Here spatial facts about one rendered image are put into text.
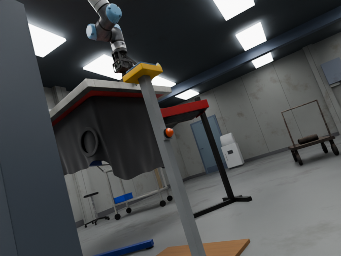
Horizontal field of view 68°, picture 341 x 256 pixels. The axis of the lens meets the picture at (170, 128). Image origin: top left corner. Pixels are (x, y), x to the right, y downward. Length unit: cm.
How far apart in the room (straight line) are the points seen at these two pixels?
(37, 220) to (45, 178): 12
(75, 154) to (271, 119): 897
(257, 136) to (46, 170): 946
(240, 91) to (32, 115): 965
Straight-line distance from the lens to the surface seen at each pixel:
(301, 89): 1006
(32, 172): 80
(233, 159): 873
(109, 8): 131
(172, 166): 104
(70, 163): 151
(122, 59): 136
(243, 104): 1016
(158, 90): 148
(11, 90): 87
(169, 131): 103
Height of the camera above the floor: 49
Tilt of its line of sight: 10 degrees up
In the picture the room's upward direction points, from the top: 18 degrees counter-clockwise
